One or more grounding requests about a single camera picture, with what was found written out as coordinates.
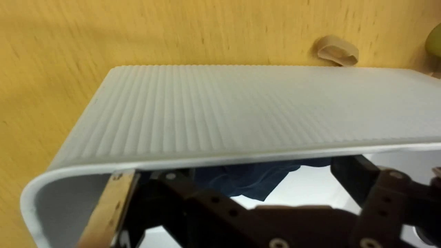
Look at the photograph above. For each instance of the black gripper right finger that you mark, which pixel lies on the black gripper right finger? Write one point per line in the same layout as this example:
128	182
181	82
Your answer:
394	206

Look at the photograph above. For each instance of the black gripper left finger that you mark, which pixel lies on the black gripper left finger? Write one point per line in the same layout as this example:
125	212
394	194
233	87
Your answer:
165	211

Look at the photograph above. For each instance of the dark blue clothing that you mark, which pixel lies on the dark blue clothing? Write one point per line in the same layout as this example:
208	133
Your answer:
248	176

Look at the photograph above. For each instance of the white plastic basket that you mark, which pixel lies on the white plastic basket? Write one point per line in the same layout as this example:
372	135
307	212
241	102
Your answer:
238	110

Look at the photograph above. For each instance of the small tan rubber band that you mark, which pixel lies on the small tan rubber band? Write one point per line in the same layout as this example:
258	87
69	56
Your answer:
338	49

